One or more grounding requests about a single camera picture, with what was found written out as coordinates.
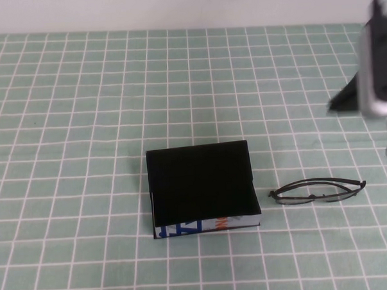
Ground dark thin-framed glasses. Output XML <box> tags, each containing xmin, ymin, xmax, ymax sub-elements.
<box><xmin>267</xmin><ymin>175</ymin><xmax>368</xmax><ymax>207</ymax></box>

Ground black printed glasses case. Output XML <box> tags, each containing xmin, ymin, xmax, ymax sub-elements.
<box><xmin>144</xmin><ymin>139</ymin><xmax>264</xmax><ymax>241</ymax></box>

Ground green white checked tablecloth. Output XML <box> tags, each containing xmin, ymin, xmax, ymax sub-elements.
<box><xmin>0</xmin><ymin>17</ymin><xmax>387</xmax><ymax>290</ymax></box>

